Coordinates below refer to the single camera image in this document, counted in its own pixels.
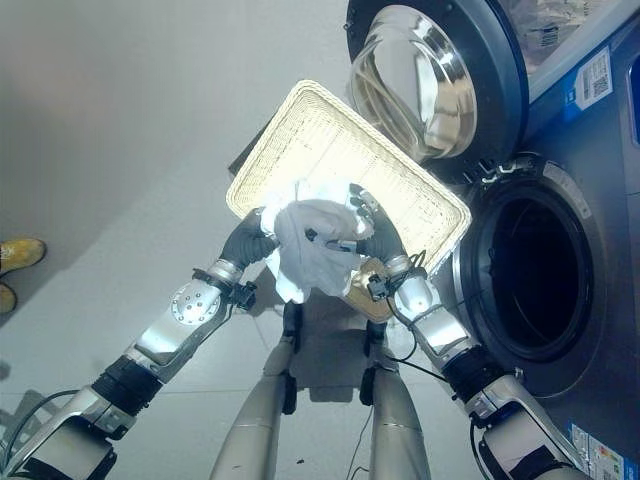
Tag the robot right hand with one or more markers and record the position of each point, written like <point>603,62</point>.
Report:
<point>376,227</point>

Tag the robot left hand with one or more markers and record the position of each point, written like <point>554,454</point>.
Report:
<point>246,241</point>

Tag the white cloth garment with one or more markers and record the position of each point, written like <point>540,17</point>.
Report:
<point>312,240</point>

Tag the robot right arm silver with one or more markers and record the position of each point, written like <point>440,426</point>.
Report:
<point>475,370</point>

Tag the robot left arm silver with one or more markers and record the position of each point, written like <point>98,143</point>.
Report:
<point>120,370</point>

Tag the round washing machine door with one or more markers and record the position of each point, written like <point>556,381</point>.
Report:
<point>435,75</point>

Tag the grey front-load washing machine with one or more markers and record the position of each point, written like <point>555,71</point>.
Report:
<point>565,250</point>

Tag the cream wicker laundry basket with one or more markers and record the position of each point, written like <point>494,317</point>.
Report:
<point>350,175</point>

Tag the robot left leg silver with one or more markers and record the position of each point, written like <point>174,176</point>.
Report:
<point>260,400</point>

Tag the robot leg silver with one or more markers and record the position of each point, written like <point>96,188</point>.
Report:
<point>260,400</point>
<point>395,415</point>

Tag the robot right leg silver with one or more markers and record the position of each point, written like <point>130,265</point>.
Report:
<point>395,415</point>

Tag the yellow boot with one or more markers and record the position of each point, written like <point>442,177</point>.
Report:
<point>20,254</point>

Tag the blue white sticker label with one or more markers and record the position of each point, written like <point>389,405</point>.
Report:
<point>593,79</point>

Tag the energy label sticker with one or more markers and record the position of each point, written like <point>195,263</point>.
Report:
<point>597,450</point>

